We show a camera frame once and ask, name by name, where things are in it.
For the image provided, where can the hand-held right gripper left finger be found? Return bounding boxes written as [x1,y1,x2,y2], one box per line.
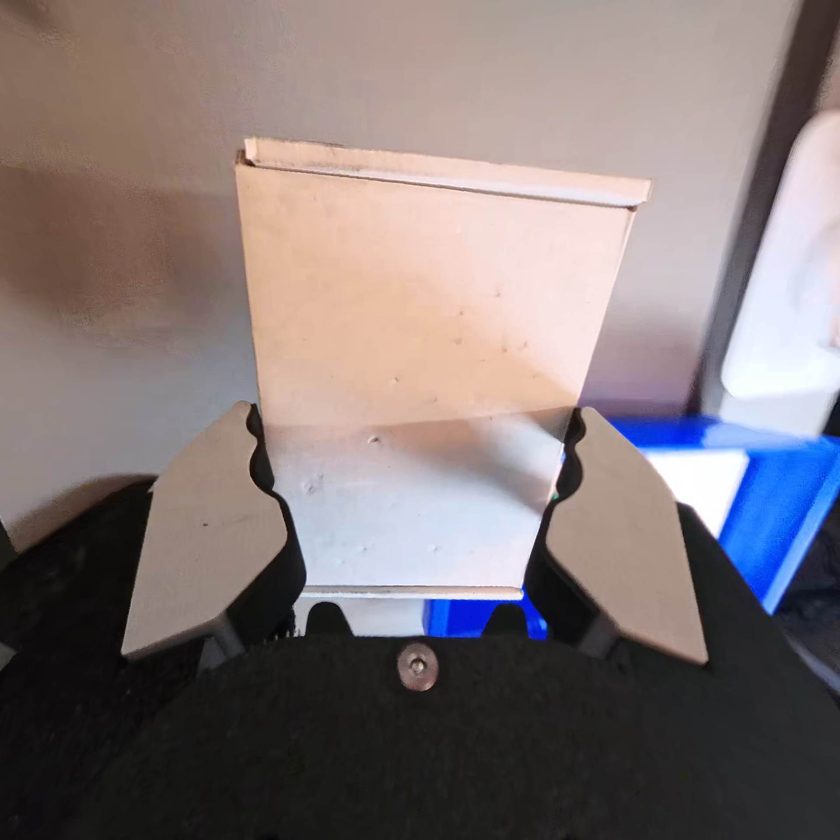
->
[121,402,307,659]

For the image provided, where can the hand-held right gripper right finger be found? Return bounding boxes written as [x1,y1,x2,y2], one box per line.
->
[523,407,710,665]

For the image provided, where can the blue plastic bin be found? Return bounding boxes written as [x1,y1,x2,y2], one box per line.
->
[423,415,840,641]

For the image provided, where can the grey desk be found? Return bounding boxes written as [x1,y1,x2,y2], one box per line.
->
[0,0,840,631]

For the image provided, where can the wooden board document stand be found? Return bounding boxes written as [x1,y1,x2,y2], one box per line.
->
[720,108,840,400]

